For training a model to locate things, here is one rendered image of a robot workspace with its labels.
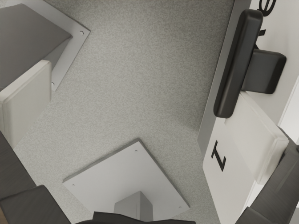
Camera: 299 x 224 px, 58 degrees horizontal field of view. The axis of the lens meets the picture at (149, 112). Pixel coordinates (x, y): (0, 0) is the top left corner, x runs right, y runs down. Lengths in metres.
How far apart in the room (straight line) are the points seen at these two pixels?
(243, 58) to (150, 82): 0.98
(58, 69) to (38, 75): 0.99
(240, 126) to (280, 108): 0.03
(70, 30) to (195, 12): 0.48
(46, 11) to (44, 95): 0.94
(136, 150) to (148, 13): 0.60
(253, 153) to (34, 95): 0.13
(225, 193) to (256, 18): 0.15
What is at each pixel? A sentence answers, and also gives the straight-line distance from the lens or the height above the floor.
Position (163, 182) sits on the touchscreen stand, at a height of 0.03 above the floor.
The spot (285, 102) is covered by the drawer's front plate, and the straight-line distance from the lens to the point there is 0.19.
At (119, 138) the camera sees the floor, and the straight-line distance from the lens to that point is 1.27.
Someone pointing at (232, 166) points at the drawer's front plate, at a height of 0.89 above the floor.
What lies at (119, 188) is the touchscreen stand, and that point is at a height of 0.04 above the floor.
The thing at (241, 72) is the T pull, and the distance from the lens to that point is 0.19.
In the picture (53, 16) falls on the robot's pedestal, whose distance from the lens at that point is 1.12.
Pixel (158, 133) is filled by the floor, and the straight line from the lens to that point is 1.26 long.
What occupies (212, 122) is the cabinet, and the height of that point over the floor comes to 0.20.
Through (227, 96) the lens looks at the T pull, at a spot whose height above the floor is 0.91.
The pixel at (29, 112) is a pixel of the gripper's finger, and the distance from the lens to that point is 0.17.
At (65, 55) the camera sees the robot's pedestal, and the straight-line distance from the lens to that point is 1.14.
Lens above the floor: 1.08
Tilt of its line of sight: 64 degrees down
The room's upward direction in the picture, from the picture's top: 177 degrees clockwise
